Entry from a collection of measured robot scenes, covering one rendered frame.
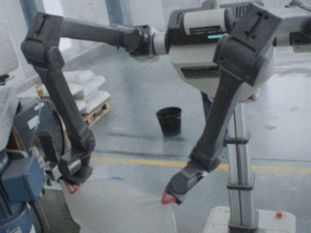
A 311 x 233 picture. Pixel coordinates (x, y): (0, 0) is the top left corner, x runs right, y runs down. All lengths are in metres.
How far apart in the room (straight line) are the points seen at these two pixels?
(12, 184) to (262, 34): 0.69
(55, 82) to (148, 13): 8.78
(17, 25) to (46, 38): 6.14
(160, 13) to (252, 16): 8.86
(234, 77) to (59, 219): 1.55
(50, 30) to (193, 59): 0.56
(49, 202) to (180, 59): 1.16
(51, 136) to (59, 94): 0.41
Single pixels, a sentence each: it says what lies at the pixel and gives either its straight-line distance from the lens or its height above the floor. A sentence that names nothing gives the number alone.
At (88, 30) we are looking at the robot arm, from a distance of 1.04.
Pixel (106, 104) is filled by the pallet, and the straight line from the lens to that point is 4.91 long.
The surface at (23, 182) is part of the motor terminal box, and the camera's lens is 0.92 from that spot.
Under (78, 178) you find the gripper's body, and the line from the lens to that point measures 1.26.
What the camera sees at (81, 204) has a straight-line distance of 1.36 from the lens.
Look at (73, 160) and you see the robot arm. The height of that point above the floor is 1.18.
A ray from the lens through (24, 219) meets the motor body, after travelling 1.03.
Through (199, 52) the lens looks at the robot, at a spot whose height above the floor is 1.41.
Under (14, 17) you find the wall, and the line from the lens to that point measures 7.02.
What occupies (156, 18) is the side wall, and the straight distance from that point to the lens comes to 9.62.
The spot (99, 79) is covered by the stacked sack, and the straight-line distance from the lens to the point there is 4.79.
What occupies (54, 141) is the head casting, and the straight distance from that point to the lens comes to 1.40.
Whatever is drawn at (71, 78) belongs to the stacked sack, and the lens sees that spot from 4.67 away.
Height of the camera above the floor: 1.70
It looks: 23 degrees down
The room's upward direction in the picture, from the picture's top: 10 degrees counter-clockwise
